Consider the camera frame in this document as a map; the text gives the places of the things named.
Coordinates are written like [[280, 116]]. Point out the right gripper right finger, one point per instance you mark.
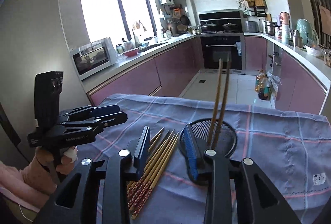
[[237, 191]]

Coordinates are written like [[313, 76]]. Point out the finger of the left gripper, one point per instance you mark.
[[87, 112], [64, 127]]

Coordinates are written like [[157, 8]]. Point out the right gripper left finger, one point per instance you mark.
[[102, 184]]

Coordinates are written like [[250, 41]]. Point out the pink sleeve forearm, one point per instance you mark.
[[14, 188]]

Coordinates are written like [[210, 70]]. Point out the left hand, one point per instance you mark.
[[40, 173]]

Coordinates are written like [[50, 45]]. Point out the white microwave oven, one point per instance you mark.
[[93, 57]]

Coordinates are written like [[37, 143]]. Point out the pink bowl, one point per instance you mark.
[[132, 52]]

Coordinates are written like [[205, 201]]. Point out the cooking oil bottle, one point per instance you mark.
[[262, 85]]

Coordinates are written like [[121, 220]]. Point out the black built-in oven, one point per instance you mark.
[[223, 46]]

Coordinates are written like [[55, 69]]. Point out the black range hood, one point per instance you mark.
[[221, 21]]

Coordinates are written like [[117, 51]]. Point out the steel stock pot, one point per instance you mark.
[[270, 27]]

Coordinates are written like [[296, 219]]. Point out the black camera box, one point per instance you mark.
[[47, 88]]

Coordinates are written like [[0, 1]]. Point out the black wall shelf rack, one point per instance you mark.
[[253, 8]]

